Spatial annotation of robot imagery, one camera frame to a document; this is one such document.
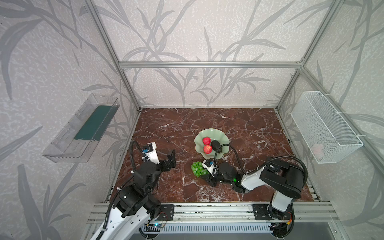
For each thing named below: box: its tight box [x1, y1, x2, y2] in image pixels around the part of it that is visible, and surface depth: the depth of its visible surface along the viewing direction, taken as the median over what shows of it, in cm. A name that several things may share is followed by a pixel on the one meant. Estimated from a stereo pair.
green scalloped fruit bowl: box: [194, 128, 230, 160], surface depth 100 cm
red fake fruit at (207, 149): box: [203, 145, 213, 154], surface depth 94 cm
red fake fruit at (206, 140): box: [202, 136, 212, 145], surface depth 98 cm
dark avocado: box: [211, 140, 222, 153], surface depth 97 cm
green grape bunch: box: [191, 161, 210, 178], surface depth 84 cm
